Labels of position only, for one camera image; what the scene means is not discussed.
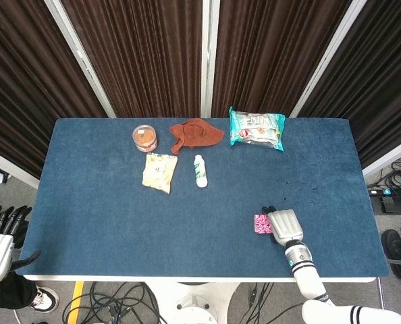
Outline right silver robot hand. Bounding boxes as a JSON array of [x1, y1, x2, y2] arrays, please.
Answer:
[[261, 205, 305, 246]]

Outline pink patterned packet stack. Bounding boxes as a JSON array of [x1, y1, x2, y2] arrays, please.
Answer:
[[253, 213, 274, 236]]

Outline black trouser leg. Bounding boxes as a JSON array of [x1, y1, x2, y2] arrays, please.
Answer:
[[0, 271, 38, 310]]

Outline white and black sneaker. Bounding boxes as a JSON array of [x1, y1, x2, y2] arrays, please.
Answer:
[[29, 286, 60, 313]]

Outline white partition bottom bar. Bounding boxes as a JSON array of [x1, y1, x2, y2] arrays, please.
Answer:
[[0, 145, 41, 190], [361, 133, 401, 178]]

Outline yellow floor tape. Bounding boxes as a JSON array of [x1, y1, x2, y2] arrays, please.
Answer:
[[66, 281, 86, 324]]

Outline teal clear snack package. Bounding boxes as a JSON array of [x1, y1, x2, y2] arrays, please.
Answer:
[[228, 106, 286, 153]]

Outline white bottle with green label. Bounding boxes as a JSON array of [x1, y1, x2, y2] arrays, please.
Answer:
[[193, 154, 209, 188]]

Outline black foot pedal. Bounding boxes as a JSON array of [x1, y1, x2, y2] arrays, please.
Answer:
[[376, 195, 401, 214]]

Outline black wheeled base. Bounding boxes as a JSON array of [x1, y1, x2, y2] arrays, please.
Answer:
[[380, 228, 401, 281]]

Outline rust brown towel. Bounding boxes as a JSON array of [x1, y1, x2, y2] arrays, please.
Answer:
[[169, 117, 225, 155]]

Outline blue fabric table cover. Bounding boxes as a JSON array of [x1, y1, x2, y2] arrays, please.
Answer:
[[16, 117, 392, 279]]

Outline pale yellow snack bag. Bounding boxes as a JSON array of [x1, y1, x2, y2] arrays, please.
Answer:
[[141, 152, 179, 194]]

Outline brown curtain panel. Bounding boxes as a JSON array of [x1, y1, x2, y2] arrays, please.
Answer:
[[0, 0, 109, 180], [61, 0, 205, 119], [298, 0, 401, 169], [211, 0, 354, 119]]

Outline clear jar with orange snacks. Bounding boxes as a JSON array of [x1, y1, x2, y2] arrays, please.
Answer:
[[132, 124, 159, 153]]

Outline black floor cable bundle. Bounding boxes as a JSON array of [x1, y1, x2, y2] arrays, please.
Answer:
[[368, 157, 401, 194], [61, 281, 169, 324], [239, 282, 304, 324]]

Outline white table edge frame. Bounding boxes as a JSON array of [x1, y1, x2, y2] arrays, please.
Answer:
[[22, 274, 379, 284]]

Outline white pedestal base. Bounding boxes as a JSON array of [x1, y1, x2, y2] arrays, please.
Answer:
[[145, 281, 239, 324]]

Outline white partition frame post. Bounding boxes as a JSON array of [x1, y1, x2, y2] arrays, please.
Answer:
[[200, 0, 221, 119], [288, 0, 371, 119], [44, 0, 117, 119]]

